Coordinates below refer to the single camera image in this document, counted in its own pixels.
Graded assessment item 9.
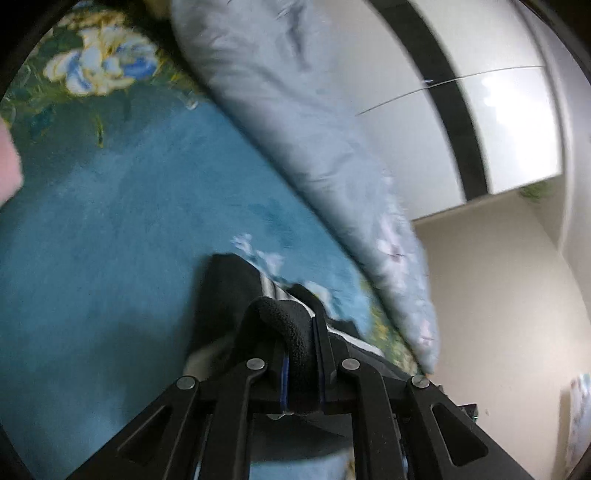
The pink pillow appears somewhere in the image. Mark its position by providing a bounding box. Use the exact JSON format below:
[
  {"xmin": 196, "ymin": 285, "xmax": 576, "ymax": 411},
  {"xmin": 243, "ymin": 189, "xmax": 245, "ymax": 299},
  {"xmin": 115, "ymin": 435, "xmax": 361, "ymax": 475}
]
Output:
[{"xmin": 0, "ymin": 120, "xmax": 24, "ymax": 206}]

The blue floral quilt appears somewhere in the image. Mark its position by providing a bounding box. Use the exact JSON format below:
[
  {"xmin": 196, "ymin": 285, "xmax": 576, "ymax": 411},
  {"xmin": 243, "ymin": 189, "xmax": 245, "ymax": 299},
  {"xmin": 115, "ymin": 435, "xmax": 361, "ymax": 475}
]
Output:
[{"xmin": 169, "ymin": 1, "xmax": 440, "ymax": 373}]

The white black wardrobe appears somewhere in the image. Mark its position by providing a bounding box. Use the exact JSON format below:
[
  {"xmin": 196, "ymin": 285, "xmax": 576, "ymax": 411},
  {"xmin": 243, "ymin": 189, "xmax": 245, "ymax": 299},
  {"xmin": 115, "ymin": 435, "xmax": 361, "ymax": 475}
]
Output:
[{"xmin": 322, "ymin": 1, "xmax": 563, "ymax": 219}]

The green hanging plant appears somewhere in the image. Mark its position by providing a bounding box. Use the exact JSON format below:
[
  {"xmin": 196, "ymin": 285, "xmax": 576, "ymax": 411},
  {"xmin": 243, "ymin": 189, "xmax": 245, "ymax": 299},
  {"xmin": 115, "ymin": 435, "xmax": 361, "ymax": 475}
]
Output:
[{"xmin": 519, "ymin": 180, "xmax": 552, "ymax": 204}]

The teal floral bed blanket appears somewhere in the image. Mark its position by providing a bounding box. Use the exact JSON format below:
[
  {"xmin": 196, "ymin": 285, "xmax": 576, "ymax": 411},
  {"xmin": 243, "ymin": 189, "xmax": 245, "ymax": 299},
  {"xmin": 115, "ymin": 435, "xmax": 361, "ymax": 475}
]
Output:
[{"xmin": 1, "ymin": 1, "xmax": 419, "ymax": 479}]

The black white fleece jacket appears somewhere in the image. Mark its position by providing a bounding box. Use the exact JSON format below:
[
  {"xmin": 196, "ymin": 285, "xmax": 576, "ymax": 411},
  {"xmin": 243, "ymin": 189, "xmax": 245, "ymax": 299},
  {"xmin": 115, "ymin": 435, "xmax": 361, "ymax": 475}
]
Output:
[{"xmin": 186, "ymin": 254, "xmax": 421, "ymax": 479}]

